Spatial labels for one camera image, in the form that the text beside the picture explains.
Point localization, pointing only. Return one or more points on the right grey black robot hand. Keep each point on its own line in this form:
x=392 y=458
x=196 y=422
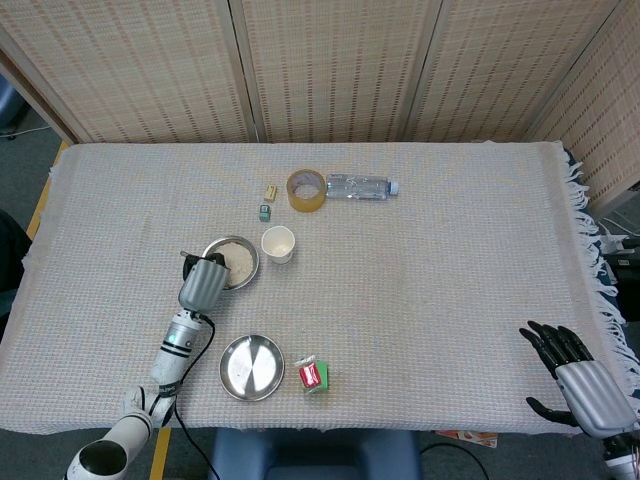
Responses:
x=590 y=390

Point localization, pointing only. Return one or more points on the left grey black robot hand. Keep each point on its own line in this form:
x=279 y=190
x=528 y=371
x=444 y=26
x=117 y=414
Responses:
x=202 y=282

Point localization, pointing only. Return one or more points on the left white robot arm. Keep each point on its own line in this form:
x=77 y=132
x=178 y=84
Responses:
x=172 y=350

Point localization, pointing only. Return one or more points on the steel bowl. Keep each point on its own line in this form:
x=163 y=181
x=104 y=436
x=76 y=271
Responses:
x=252 y=265

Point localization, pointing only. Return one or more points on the white paper cup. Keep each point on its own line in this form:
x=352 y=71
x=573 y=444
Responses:
x=278 y=245

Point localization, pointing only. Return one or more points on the steel plate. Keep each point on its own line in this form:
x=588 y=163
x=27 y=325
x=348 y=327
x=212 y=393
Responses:
x=250 y=367

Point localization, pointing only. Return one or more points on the small green box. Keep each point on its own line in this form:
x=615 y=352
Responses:
x=264 y=212

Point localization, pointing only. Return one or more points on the small yellow box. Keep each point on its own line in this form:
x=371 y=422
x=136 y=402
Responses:
x=270 y=193

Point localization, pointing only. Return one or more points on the orange printed paper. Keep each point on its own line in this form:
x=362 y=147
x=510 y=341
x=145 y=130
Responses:
x=470 y=438

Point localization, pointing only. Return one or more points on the yellow tape roll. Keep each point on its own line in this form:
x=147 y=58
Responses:
x=307 y=204

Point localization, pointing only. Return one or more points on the red item in clear wrapper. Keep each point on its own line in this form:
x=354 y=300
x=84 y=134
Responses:
x=309 y=375

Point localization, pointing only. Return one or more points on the white power strip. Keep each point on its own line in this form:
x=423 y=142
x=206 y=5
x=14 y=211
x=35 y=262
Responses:
x=617 y=242

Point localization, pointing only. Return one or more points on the green block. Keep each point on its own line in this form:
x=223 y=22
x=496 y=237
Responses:
x=325 y=375

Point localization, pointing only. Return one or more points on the clear plastic water bottle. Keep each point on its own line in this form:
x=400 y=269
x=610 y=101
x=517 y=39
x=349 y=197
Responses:
x=357 y=187

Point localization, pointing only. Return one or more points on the black object beside table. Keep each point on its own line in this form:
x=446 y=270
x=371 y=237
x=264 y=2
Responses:
x=12 y=250

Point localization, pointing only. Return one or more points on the beige woven tablecloth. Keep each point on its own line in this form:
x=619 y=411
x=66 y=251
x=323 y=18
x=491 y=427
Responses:
x=425 y=290

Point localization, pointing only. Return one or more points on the woven bamboo screen panel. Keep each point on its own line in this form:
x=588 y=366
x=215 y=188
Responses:
x=140 y=70
x=335 y=70
x=505 y=70
x=605 y=115

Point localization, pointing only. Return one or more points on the blue chair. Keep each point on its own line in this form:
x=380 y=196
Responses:
x=9 y=107

